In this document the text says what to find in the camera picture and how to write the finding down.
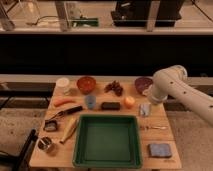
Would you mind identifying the black rectangular sponge block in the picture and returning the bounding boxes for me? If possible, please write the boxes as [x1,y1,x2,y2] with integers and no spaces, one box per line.
[101,102,120,110]

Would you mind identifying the black machine on shelf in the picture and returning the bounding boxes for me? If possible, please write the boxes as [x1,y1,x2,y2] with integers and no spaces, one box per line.
[111,0,185,27]

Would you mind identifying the silver fork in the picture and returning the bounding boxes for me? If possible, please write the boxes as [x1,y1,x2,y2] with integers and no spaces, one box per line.
[140,126,167,130]

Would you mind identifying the yellow-orange apple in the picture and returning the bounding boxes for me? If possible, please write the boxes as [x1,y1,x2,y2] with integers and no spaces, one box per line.
[124,96,135,109]

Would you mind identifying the green plastic tray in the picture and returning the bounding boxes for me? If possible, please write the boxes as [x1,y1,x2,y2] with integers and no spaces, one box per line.
[73,115,143,169]

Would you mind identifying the purple bowl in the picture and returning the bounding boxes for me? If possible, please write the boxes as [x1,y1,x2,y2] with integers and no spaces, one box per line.
[135,77,153,96]

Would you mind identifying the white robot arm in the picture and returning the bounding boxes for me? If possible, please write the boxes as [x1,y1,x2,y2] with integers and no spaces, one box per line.
[137,65,213,126]

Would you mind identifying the blue folded cloth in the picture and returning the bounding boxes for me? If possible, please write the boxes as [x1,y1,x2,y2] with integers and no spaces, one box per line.
[148,143,172,158]

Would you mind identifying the light blue cup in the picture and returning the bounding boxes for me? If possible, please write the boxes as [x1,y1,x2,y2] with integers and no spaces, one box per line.
[85,95,96,110]

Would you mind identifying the black handled knife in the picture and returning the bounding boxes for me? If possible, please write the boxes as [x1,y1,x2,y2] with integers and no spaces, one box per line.
[48,106,83,120]

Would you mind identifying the black chair frame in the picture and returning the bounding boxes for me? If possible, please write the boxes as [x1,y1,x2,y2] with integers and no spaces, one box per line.
[0,129,38,171]

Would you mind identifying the green board on shelf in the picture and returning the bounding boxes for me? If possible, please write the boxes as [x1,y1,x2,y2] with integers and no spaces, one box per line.
[71,18,99,27]

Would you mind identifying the small black square tin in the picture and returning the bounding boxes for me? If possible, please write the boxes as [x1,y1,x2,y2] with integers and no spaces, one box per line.
[43,120,58,132]

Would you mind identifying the bunch of dark grapes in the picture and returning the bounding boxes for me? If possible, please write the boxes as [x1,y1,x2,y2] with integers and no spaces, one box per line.
[104,81,123,96]

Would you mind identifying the orange carrot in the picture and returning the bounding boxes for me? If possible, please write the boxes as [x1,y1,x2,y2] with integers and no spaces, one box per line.
[53,98,76,107]

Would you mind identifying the orange-red bowl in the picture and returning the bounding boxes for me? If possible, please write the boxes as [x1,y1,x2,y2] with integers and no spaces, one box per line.
[77,76,96,94]

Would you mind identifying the small metal cup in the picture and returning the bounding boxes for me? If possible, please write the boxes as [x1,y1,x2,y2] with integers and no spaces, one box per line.
[37,137,54,153]

